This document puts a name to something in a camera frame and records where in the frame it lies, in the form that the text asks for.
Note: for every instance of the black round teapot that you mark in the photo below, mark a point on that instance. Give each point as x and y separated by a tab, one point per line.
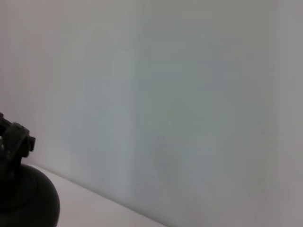
28	201

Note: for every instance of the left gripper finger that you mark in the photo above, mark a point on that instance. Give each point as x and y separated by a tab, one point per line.
16	142

